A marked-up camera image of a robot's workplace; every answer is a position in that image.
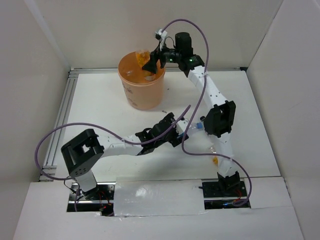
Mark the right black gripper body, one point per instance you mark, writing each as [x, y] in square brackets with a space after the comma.
[168, 55]

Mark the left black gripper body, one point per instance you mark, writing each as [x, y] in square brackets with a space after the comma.
[172, 137]

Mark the small orange bottle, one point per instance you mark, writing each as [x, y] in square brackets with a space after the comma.
[142, 57]

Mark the blue label crushed bottle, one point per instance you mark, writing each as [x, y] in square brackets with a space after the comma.
[193, 128]

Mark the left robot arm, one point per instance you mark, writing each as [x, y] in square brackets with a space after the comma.
[82, 152]

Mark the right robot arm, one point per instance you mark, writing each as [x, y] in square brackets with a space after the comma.
[221, 112]

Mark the orange plastic bin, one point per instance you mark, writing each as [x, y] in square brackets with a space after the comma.
[142, 92]

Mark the yellow label clear bottle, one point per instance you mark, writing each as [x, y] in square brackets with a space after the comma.
[215, 158]

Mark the white tape sheet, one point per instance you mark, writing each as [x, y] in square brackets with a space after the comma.
[158, 198]

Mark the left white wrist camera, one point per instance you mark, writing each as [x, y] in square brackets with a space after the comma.
[181, 126]

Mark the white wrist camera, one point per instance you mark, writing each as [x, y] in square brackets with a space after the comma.
[161, 36]
[181, 126]

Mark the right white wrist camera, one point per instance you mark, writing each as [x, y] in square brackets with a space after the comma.
[161, 36]

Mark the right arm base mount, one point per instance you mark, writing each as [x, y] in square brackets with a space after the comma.
[215, 198]

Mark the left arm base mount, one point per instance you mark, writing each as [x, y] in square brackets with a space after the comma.
[101, 201]

